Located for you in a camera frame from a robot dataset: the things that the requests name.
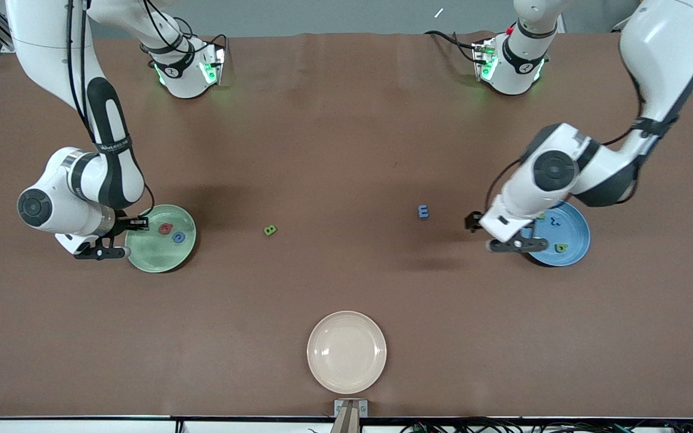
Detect light green plate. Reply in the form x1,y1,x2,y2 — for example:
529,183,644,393
125,204,197,274

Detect blue plate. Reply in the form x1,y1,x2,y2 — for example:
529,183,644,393
521,200,591,267

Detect brown table cover mat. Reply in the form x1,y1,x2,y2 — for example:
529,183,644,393
0,31,693,420

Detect beige plate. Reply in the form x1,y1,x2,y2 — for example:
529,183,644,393
307,310,387,395

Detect white table edge rail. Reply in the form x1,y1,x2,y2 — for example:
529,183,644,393
0,415,693,433

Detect tangled black cables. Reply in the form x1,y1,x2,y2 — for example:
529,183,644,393
401,417,693,433

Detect black base power cable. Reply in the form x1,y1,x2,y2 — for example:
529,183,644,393
423,30,481,64
193,33,230,61

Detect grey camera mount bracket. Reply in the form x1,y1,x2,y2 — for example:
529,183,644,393
331,399,369,433

